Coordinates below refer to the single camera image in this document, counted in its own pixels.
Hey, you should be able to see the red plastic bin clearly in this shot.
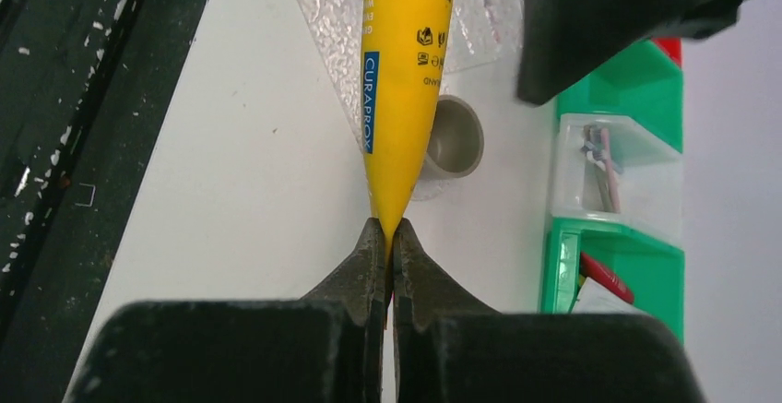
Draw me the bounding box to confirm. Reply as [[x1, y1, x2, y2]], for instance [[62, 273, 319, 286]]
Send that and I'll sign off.
[[652, 38, 682, 67]]

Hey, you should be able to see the white toothpaste tube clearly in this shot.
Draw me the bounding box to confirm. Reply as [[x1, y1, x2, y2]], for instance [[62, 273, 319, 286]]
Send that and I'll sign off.
[[571, 278, 644, 314]]

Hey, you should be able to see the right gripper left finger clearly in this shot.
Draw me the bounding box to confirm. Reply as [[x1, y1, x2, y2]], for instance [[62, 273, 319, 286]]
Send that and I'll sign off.
[[65, 219, 387, 402]]

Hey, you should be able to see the red toothpaste tube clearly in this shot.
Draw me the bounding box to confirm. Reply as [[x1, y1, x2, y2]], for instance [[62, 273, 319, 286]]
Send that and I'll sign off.
[[579, 252, 635, 304]]

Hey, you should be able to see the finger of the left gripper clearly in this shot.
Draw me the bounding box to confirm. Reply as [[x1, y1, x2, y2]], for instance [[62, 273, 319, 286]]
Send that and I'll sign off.
[[515, 0, 746, 106]]

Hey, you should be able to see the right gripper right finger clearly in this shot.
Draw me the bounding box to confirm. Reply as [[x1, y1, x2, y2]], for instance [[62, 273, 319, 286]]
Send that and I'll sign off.
[[392, 220, 705, 402]]

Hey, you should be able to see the pink toothbrush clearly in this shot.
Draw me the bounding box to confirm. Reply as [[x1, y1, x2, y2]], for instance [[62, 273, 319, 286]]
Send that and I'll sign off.
[[600, 127, 621, 213]]

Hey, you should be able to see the grey ceramic mug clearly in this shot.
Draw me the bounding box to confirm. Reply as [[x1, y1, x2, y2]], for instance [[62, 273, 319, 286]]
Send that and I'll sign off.
[[420, 95, 485, 181]]

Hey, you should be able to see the white translucent bin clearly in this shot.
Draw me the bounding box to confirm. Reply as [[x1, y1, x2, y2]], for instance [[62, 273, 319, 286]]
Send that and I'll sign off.
[[550, 113, 683, 248]]

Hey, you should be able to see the black front rail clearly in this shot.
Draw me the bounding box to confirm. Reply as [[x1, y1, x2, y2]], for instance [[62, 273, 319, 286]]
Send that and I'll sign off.
[[1, 0, 207, 402]]

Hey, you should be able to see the green bin with cups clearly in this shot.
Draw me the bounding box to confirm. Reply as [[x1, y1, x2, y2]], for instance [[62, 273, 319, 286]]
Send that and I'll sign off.
[[555, 41, 683, 152]]

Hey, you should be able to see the yellow toothpaste tube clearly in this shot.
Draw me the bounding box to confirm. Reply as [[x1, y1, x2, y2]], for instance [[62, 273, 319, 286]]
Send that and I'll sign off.
[[359, 0, 454, 243]]

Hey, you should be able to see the green bin with toothpaste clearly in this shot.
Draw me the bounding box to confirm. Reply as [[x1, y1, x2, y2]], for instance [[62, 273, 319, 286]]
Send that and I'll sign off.
[[539, 218, 685, 340]]

